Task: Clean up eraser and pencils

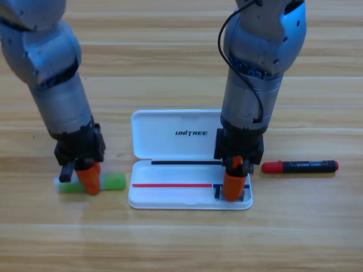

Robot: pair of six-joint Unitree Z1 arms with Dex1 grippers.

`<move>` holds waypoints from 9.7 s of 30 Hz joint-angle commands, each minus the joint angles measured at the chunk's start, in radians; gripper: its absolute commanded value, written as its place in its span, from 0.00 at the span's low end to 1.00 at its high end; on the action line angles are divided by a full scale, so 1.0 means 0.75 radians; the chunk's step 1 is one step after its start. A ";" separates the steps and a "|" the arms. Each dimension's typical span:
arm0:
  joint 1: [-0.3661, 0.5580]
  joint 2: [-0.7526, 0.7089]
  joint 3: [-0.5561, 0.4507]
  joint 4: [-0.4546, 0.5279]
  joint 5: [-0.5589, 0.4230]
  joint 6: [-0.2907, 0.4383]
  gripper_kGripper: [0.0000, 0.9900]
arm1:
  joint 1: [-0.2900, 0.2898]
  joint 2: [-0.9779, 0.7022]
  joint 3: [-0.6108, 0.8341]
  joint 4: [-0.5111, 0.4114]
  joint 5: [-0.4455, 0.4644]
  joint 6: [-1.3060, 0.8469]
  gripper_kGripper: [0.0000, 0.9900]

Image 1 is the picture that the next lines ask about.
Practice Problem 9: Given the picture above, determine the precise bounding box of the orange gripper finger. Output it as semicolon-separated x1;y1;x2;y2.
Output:
222;155;246;202
75;161;102;196

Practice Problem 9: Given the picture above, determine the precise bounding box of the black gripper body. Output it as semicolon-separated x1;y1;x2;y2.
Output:
53;123;106;182
213;124;265;174

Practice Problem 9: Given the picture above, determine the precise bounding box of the red and black marker pen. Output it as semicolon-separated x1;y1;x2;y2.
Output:
261;160;339;174

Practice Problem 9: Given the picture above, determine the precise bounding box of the white Unitree pencil case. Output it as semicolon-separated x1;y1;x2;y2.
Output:
128;109;253;210

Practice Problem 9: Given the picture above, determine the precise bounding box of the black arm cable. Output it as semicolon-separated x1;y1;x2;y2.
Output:
217;0;264;124

